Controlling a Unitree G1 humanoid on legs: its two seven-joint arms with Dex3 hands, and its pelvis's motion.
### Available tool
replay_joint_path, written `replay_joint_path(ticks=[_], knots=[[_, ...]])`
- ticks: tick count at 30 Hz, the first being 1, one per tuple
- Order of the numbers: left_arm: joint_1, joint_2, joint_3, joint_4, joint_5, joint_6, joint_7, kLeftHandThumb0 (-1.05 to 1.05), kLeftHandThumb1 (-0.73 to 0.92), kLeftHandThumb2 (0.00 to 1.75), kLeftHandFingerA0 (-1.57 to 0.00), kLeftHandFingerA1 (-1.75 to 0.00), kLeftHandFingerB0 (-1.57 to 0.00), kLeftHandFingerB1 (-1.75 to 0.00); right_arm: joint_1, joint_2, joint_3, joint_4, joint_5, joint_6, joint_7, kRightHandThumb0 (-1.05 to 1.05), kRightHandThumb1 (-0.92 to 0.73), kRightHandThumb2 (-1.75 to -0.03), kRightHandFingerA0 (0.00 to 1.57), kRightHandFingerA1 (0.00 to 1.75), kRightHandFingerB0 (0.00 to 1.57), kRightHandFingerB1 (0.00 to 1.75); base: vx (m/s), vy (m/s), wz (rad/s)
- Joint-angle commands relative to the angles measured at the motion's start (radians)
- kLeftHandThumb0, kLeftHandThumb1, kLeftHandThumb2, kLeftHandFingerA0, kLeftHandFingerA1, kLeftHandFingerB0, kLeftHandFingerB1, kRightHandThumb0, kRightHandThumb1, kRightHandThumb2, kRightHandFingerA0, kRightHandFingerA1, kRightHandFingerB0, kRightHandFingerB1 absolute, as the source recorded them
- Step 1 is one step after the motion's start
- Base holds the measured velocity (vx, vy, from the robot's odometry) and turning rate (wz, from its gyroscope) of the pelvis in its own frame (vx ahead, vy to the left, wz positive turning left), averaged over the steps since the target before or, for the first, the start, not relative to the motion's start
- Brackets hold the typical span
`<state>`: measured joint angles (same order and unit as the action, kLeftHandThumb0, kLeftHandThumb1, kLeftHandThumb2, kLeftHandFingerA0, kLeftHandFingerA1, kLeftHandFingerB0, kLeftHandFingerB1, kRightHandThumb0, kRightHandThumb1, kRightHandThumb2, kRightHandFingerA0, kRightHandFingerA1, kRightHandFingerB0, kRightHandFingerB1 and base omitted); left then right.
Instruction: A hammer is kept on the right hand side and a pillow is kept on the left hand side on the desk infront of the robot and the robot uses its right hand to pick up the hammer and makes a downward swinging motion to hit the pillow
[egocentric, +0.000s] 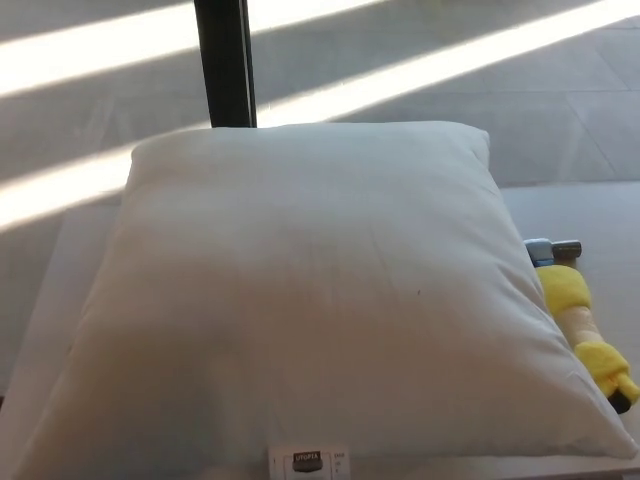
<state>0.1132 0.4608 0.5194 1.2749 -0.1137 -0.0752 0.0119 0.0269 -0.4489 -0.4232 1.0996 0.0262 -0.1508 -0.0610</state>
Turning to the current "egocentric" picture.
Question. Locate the claw hammer with yellow cloth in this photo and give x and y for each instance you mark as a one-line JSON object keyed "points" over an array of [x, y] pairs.
{"points": [[567, 290]]}

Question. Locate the white square pillow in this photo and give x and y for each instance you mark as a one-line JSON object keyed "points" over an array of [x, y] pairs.
{"points": [[310, 280]]}

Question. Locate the black vertical post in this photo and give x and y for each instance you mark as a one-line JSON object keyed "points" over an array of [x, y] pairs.
{"points": [[225, 60]]}

